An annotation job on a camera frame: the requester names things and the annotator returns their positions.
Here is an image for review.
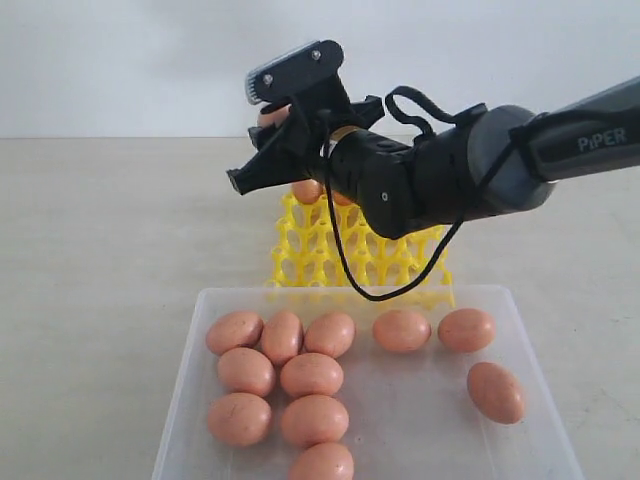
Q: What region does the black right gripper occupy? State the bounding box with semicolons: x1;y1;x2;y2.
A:
226;92;412;200

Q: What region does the brown egg tray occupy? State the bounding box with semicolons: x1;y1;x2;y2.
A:
291;179;324;205
332;192;352;206

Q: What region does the brown egg bin bottom edge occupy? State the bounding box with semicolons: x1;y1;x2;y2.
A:
288;442;354;480

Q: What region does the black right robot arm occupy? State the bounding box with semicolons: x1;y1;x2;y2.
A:
228;78;639;239

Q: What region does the yellow plastic egg tray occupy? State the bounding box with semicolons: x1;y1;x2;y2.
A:
270;193;446;289

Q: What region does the brown egg large upper left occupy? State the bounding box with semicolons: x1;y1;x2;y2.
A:
205;310;264;356

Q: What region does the brown egg upper middle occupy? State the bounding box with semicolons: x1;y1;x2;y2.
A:
260;310;304;367

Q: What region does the brown egg centre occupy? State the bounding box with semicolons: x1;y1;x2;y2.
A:
304;312;356;359

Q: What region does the brown egg lower right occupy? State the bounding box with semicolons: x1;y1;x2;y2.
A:
217;347;276;397

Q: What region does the brown egg top right corner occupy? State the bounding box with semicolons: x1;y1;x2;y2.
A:
280;353;344;398

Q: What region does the clear plastic bin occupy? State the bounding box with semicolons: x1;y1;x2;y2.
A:
153;285;582;479

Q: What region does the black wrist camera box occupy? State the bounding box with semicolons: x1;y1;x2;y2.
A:
244;40;344;105

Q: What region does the black flat ribbon cable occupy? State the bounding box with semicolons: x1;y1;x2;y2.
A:
383;85;489;137

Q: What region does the black camera cable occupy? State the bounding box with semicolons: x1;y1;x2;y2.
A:
289;94;551;302

